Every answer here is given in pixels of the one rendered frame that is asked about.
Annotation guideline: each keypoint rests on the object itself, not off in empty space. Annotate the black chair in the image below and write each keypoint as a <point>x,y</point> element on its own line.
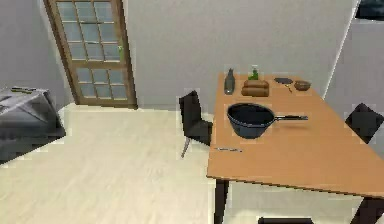
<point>285,220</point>
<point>364,121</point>
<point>195,120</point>

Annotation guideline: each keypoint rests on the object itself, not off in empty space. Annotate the grey glass bottle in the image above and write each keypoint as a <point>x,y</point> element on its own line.
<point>229,82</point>

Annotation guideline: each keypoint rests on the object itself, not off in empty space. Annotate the green spray bottle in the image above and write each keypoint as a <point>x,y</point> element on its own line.
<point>254,73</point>

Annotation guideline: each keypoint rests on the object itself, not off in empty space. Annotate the grey knife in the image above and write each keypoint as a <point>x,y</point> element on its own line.
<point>228,149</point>

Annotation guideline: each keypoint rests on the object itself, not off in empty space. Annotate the dark blue pan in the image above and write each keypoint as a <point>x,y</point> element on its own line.
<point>251,120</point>

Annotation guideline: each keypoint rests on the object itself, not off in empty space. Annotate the brown bread loaf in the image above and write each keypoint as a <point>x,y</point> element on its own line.
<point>255,88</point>

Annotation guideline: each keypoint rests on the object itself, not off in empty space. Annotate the dark spatula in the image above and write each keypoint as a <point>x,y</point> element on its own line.
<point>285,81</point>

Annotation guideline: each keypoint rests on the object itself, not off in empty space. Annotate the wooden glass-paned door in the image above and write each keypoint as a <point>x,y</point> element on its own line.
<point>96,53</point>

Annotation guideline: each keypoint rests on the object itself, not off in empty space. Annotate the brown bowl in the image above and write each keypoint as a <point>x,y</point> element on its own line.
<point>302,85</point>

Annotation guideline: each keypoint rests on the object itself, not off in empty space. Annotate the wooden dining table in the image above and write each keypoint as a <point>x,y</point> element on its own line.
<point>300,150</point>

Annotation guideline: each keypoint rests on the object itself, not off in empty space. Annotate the grey cabinet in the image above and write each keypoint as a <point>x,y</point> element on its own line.
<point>26,120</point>

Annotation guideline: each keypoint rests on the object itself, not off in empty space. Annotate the dark remote control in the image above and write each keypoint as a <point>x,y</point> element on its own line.
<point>23,89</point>

